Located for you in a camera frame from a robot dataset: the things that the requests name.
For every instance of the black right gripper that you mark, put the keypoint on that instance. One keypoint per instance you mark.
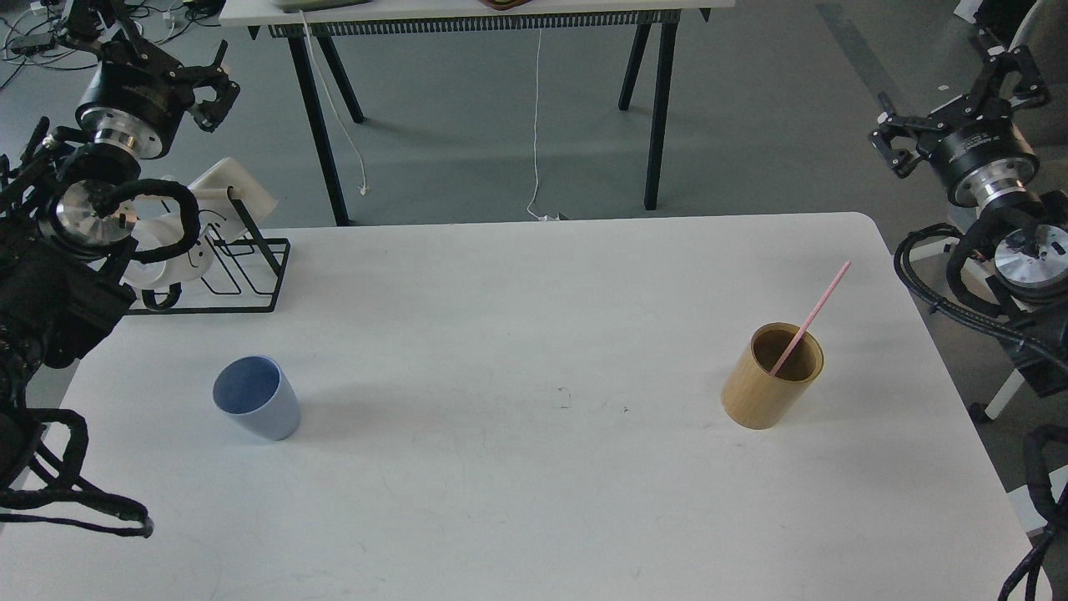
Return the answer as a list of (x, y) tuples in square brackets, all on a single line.
[(970, 145)]

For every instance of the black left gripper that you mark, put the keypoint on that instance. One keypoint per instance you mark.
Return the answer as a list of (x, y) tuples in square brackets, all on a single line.
[(142, 93)]

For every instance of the pink chopstick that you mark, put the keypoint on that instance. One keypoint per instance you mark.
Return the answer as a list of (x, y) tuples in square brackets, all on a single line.
[(810, 319)]

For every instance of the blue plastic cup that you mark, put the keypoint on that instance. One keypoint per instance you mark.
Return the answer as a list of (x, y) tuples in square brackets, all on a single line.
[(256, 393)]

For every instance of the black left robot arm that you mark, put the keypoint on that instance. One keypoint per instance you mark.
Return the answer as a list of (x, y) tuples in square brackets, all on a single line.
[(76, 213)]

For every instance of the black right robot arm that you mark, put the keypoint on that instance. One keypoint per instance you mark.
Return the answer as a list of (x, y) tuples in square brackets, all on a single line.
[(1004, 276)]

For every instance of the bamboo wooden cup holder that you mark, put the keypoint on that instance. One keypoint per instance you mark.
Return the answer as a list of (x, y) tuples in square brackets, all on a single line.
[(755, 396)]

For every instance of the white table with black legs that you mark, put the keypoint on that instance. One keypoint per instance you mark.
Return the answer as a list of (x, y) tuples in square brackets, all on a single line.
[(310, 29)]

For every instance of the grey office chair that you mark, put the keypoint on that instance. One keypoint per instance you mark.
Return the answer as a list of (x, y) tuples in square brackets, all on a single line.
[(985, 379)]

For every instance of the black wire dish rack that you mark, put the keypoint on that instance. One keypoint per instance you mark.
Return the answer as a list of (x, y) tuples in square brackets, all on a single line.
[(232, 268)]

